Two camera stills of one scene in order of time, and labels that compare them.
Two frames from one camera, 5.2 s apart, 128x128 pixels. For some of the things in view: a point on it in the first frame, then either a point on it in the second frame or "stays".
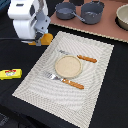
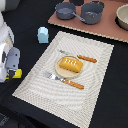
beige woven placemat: [74, 105] stays
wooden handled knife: [79, 56] stays
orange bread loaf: [44, 40] -> [71, 64]
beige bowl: [122, 16] stays
